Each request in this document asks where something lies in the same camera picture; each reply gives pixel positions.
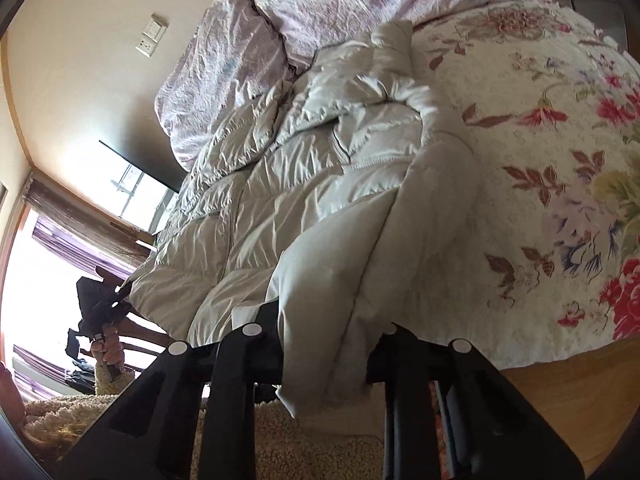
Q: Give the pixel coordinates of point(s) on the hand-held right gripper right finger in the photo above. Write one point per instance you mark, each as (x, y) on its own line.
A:
(400, 360)

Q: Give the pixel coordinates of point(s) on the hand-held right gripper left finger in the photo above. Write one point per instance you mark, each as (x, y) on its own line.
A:
(241, 360)

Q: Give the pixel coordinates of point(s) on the beige down jacket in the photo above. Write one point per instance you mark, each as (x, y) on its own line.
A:
(310, 200)

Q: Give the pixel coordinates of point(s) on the lilac crinkled pillow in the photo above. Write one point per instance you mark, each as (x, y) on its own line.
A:
(220, 75)
(360, 5)

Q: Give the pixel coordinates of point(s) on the purple brown curtain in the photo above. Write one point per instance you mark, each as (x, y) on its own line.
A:
(85, 225)

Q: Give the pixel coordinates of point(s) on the person's left hand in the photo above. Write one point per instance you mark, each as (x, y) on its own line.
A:
(111, 349)

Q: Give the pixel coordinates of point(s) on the person's cream fleece garment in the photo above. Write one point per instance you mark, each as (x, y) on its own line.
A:
(280, 440)

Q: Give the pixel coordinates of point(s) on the floral bed sheet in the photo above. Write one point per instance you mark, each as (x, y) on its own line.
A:
(540, 170)

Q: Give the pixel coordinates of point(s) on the dark bedside panel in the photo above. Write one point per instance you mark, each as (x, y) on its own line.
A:
(145, 165)

